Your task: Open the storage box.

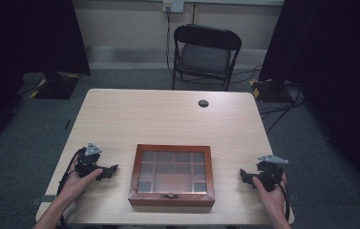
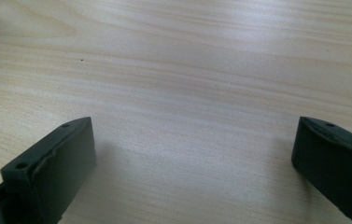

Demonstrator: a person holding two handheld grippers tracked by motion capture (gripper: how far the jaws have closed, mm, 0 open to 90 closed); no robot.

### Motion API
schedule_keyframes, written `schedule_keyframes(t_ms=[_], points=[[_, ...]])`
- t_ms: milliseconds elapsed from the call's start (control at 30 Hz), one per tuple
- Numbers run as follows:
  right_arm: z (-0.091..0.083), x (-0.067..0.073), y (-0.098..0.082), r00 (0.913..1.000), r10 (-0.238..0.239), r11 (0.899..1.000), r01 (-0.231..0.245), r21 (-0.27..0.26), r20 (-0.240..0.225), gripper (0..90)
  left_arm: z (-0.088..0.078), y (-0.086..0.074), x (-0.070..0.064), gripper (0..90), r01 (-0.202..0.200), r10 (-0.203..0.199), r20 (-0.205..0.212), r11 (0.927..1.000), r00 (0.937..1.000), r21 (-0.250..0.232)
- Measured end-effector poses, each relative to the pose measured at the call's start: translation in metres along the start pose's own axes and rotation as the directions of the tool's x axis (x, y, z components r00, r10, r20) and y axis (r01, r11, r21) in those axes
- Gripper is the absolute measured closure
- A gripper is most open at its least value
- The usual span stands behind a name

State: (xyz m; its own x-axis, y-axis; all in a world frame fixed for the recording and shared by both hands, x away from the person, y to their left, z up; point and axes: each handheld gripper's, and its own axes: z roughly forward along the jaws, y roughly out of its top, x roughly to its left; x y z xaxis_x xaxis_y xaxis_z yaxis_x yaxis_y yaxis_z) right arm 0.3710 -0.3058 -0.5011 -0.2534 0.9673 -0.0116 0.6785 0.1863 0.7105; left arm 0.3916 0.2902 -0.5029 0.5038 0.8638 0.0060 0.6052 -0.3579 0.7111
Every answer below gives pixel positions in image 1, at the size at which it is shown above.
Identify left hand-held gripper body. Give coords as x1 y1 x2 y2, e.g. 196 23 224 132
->
74 142 111 181

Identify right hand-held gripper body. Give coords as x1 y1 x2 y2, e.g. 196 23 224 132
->
245 154 289 193

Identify wooden box with glass lid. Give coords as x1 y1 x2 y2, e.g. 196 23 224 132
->
128 143 216 208

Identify person's right hand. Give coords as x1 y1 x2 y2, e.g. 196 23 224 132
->
251 172 288 219

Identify person's left hand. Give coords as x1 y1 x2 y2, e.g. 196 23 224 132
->
57 168 104 208

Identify black stand base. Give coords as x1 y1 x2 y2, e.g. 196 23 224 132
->
249 77 295 104
30 71 81 100

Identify black curtain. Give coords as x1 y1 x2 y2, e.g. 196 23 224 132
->
0 0 92 160
259 0 360 204

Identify black folding chair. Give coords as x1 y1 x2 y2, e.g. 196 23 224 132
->
171 23 243 93

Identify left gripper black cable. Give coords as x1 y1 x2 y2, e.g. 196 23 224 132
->
55 147 87 229

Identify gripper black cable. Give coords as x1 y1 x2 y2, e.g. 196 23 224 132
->
276 177 291 222
55 147 87 229

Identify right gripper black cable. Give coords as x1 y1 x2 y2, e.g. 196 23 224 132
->
276 177 291 222

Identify black cables on floor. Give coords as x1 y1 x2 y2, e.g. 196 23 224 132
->
231 64 309 136

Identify black cable on wall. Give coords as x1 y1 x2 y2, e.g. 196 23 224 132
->
165 7 181 79

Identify white wall socket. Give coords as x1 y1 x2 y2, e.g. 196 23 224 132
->
162 0 185 14

